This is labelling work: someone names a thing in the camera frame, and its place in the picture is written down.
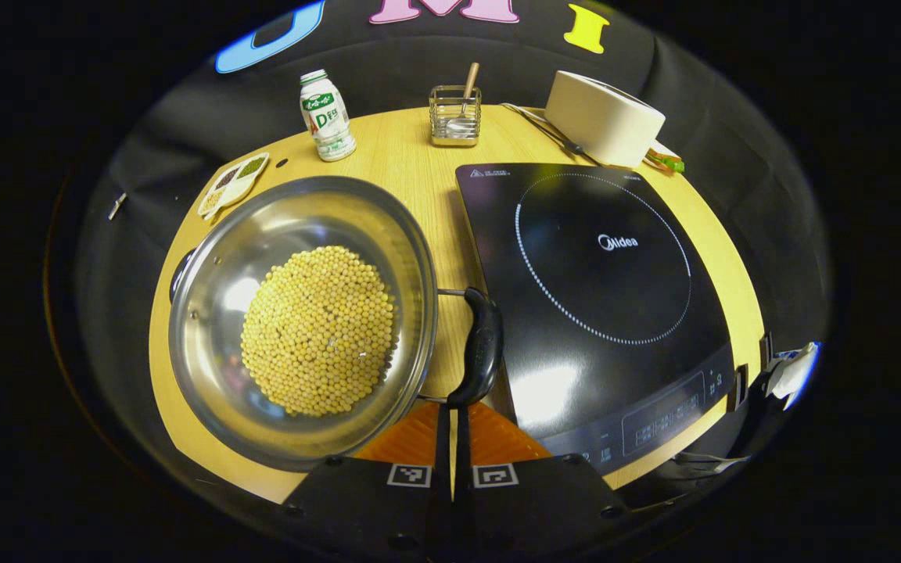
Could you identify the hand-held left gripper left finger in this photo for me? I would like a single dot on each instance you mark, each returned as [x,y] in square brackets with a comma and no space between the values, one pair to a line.
[443,438]

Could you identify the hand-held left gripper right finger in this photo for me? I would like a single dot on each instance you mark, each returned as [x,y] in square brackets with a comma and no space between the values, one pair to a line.
[464,438]

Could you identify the black induction cooktop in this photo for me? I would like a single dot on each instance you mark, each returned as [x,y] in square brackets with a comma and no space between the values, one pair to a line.
[576,367]

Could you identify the stainless steel pot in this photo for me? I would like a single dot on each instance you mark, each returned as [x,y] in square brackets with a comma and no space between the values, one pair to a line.
[216,313]

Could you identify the pile of yellow soybeans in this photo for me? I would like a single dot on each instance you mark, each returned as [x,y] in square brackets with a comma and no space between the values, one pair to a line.
[317,328]

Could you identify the white divided bean dish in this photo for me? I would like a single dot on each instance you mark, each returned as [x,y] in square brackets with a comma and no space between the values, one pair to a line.
[231,188]

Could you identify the white green drink bottle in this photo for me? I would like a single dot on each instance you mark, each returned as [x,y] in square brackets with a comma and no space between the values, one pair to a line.
[327,125]

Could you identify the white crumpled cloth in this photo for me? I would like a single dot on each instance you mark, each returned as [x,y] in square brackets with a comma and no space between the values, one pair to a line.
[793,375]

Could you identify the small green and white item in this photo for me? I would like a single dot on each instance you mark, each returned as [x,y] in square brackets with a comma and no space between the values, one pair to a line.
[665,160]

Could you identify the white toaster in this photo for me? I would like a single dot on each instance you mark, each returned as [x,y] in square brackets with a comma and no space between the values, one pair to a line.
[599,117]

